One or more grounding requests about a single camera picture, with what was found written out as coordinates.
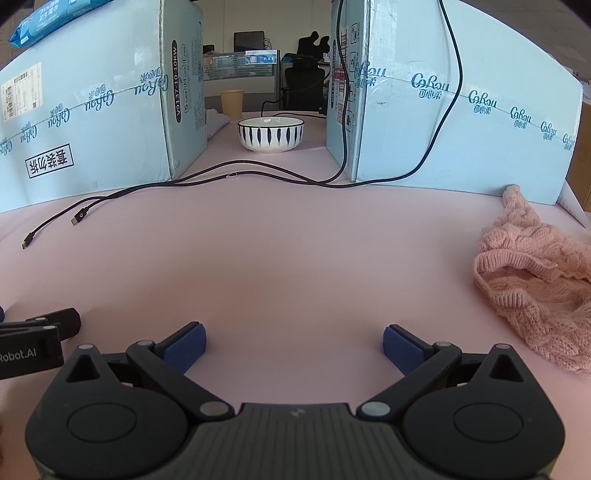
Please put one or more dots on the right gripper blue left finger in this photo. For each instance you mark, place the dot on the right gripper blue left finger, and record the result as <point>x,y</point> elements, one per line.
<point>173,355</point>

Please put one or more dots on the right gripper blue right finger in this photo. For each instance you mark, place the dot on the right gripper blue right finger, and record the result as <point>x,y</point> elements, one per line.
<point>412,355</point>

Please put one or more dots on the pink knitted sweater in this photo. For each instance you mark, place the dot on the pink knitted sweater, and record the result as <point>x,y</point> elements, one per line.
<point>538,279</point>

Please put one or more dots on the white striped ceramic bowl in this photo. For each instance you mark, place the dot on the white striped ceramic bowl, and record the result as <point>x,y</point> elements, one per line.
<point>271,134</point>

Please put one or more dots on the paper cup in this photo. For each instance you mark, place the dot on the paper cup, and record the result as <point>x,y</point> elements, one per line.
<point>232,103</point>

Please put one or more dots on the left light blue cardboard box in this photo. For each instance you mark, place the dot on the left light blue cardboard box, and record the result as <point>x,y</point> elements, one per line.
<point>112,99</point>

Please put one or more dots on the light blue cardboard box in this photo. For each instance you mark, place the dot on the light blue cardboard box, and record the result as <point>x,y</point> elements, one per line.
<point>112,99</point>
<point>440,95</point>

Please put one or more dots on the right light blue cardboard box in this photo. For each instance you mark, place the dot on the right light blue cardboard box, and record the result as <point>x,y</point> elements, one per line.
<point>440,95</point>

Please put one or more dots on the black office chair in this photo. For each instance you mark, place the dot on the black office chair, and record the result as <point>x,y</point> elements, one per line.
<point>305,78</point>

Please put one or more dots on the black computer monitor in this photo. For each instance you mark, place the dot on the black computer monitor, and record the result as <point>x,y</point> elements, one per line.
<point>249,40</point>

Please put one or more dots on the blue wet wipes pack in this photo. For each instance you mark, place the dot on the blue wet wipes pack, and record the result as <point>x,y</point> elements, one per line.
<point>48,18</point>

